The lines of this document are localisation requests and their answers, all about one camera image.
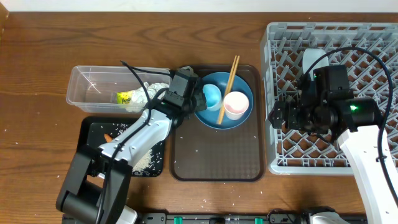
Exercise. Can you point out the grey dishwasher rack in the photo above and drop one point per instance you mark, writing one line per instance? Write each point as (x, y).
(282, 47)

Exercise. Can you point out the orange carrot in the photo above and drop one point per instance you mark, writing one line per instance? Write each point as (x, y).
(108, 138)

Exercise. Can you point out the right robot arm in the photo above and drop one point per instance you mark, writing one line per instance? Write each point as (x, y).
(327, 106)

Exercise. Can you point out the black tray bin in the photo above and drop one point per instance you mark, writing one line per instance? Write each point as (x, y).
(96, 130)

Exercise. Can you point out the dark blue plate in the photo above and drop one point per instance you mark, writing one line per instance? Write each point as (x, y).
(220, 80)

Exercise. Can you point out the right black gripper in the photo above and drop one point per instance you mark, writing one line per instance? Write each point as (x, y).
(293, 108)

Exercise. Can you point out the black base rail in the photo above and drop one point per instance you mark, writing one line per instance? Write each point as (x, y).
(275, 216)

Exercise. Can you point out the clear plastic bin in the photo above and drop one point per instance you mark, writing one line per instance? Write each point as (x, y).
(93, 88)

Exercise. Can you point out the wooden chopstick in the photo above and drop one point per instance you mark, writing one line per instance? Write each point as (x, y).
(231, 81)
(227, 87)

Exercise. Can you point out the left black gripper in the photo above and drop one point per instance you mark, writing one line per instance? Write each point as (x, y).
(202, 99)

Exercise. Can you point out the white paper napkin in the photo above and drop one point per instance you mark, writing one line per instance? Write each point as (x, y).
(138, 99)

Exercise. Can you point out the pink cup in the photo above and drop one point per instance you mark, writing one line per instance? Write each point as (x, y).
(235, 105)

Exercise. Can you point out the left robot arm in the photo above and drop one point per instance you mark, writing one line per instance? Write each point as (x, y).
(97, 182)

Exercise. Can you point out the light blue cup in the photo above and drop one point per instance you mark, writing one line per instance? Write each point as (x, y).
(213, 97)

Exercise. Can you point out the brown plastic serving tray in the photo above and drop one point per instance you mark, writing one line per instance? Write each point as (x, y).
(202, 153)

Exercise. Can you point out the green yellow snack wrapper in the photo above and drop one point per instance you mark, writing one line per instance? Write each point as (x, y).
(124, 97)

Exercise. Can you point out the spilled white rice pile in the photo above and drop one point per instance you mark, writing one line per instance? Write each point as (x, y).
(151, 164)

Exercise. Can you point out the light blue bowl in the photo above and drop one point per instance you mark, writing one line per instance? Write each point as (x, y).
(309, 57)

